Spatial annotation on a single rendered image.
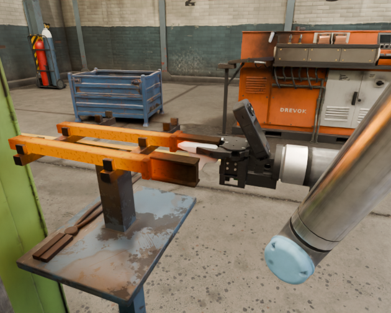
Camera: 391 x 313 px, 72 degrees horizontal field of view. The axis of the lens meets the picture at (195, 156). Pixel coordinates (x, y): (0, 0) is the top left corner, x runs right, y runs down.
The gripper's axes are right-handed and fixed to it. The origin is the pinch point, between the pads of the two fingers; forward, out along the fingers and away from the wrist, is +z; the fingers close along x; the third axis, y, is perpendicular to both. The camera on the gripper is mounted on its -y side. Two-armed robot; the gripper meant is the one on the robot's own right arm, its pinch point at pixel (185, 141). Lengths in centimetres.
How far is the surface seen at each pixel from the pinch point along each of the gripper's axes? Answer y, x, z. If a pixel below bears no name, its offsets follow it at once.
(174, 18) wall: -67, 694, 294
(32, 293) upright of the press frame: 58, -8, 52
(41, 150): 0.4, -13.3, 25.6
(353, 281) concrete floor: 98, 76, -65
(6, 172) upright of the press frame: 15, -4, 53
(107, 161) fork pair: -0.5, -15.0, 8.8
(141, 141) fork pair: 0.2, -3.0, 8.8
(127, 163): -0.1, -13.9, 5.5
